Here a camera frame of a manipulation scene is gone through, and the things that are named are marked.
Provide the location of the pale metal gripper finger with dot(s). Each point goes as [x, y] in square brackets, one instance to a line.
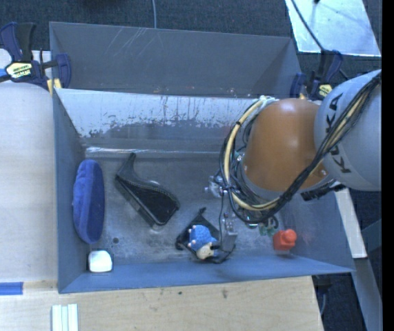
[229, 240]

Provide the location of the blue and cream toy animal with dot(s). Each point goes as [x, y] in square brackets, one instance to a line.
[201, 238]

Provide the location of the black flat triangular piece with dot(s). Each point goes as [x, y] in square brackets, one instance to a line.
[200, 219]

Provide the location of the red toy block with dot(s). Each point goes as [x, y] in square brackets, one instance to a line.
[284, 240]

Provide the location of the black shoe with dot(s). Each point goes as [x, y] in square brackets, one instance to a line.
[152, 198]

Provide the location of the white rounded block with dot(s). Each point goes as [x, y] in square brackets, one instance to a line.
[99, 261]

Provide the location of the grey metal bin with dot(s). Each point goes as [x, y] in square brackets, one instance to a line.
[169, 60]

